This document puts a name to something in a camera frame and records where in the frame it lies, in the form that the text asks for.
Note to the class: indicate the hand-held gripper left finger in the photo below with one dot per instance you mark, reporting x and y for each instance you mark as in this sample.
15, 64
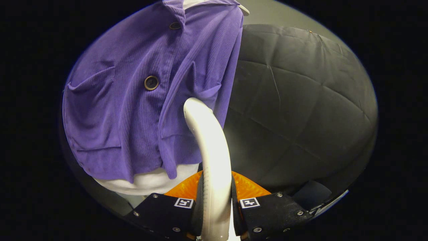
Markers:
164, 214

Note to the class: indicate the white shirt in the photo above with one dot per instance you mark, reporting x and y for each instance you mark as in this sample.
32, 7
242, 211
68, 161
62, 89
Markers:
150, 182

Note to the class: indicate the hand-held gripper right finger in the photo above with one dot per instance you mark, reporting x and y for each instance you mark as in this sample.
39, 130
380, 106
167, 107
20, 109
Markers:
274, 212

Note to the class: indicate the black backdrop cloth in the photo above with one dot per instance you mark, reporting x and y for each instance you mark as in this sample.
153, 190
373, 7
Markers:
301, 100

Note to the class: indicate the white clothes hanger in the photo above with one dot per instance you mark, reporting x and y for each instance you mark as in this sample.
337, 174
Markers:
245, 10

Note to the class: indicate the white garment steamer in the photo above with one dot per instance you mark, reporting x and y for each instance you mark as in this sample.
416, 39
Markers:
214, 160

